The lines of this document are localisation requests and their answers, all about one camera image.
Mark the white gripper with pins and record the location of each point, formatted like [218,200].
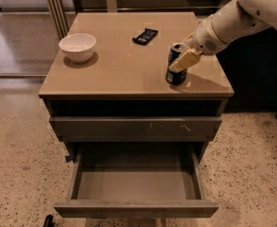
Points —
[203,38]

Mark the blue pepsi can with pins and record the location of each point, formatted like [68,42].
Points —
[172,77]

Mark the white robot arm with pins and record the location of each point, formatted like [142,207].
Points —
[238,18]

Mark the grey drawer cabinet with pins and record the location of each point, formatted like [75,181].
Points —
[125,79]

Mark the open middle drawer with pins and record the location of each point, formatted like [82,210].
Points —
[136,180]

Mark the closed top drawer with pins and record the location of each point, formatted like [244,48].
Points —
[135,129]

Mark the dark snack bar packet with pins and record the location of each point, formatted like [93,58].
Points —
[146,36]

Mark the white ceramic bowl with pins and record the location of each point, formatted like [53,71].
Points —
[79,47]

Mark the black object floor bottom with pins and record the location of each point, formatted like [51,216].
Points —
[48,222]

